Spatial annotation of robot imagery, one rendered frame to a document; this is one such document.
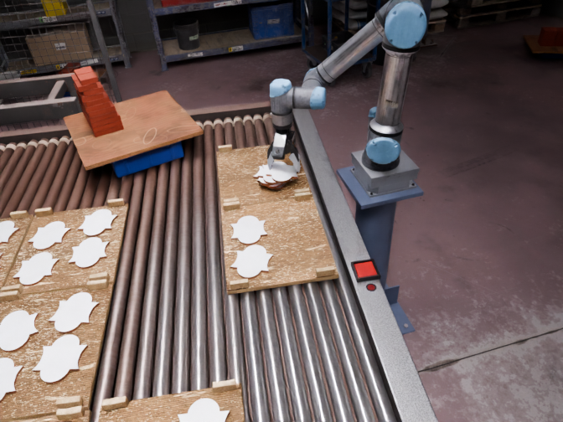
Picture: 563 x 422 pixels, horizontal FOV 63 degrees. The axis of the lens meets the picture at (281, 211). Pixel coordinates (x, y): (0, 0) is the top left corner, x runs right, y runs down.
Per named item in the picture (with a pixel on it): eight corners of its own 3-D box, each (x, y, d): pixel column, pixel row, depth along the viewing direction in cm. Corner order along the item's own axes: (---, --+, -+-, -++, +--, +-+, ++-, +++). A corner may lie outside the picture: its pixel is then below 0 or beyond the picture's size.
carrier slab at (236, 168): (294, 144, 208) (294, 141, 207) (312, 198, 176) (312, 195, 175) (216, 154, 205) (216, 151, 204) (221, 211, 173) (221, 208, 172)
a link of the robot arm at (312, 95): (327, 79, 162) (296, 78, 164) (324, 92, 153) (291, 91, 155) (327, 100, 167) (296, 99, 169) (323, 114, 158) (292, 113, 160)
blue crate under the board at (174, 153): (163, 128, 225) (159, 110, 219) (186, 156, 204) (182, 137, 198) (100, 147, 214) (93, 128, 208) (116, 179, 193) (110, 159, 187)
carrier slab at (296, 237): (312, 199, 176) (312, 196, 175) (338, 278, 144) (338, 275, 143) (221, 212, 173) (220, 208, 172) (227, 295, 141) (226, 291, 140)
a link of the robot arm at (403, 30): (396, 148, 174) (428, -6, 139) (397, 170, 163) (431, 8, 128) (364, 145, 176) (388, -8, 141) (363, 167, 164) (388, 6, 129)
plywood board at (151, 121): (166, 93, 233) (165, 90, 232) (204, 133, 199) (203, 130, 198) (64, 120, 216) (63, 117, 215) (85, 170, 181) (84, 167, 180)
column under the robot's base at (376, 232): (382, 278, 264) (399, 148, 209) (415, 331, 236) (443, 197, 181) (320, 295, 258) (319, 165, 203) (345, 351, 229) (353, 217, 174)
